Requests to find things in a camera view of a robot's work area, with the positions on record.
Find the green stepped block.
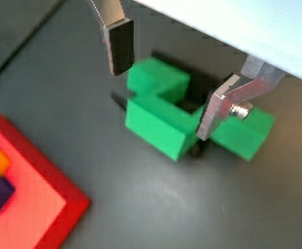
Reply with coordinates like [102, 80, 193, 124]
[126, 57, 275, 160]

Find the red base board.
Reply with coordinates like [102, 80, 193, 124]
[0, 115, 89, 249]

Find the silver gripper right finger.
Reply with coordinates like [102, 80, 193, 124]
[195, 55, 285, 140]

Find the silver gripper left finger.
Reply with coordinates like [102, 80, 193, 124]
[86, 0, 134, 76]

